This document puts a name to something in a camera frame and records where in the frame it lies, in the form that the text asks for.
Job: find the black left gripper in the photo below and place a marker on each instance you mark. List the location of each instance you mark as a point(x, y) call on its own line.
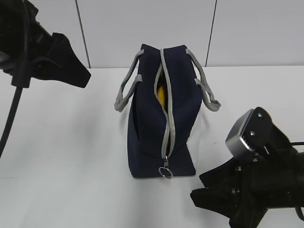
point(51, 56)

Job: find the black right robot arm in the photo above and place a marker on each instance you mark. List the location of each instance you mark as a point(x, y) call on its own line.
point(266, 171)

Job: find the navy blue lunch bag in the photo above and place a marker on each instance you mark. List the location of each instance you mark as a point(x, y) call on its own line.
point(157, 140)

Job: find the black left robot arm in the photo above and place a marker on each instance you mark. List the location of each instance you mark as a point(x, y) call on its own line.
point(24, 11)

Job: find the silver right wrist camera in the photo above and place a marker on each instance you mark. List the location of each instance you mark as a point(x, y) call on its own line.
point(237, 140)

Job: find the yellow banana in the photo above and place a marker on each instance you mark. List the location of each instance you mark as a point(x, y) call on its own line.
point(162, 96)

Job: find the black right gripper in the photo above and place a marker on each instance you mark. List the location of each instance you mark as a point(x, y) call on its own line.
point(275, 178)

